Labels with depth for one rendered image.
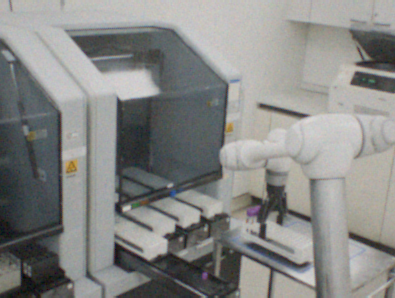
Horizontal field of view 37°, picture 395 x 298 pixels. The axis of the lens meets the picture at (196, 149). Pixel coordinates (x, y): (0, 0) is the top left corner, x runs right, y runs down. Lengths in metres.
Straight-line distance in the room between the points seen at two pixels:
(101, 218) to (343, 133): 1.01
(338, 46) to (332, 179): 3.40
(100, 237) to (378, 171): 2.46
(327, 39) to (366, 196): 1.42
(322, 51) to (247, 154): 3.05
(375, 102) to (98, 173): 2.46
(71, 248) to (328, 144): 1.04
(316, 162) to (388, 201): 2.67
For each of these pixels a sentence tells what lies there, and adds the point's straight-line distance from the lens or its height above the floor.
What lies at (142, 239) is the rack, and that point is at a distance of 2.31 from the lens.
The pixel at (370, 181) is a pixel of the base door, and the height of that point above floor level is 0.50.
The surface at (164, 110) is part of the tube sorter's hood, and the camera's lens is 2.30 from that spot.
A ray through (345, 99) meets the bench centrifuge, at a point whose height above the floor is 1.04.
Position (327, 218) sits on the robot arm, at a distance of 1.67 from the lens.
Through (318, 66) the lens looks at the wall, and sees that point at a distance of 5.10.
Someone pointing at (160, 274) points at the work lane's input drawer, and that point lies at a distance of 2.20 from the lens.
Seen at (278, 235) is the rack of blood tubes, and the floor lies 0.90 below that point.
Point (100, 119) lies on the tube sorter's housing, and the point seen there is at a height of 1.34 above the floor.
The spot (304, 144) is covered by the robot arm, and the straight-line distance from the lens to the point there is 1.61.
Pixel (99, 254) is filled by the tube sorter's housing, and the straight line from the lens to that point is 2.31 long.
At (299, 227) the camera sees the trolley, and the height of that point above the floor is 0.82.
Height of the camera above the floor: 1.89
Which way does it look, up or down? 18 degrees down
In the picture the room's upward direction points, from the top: 4 degrees clockwise
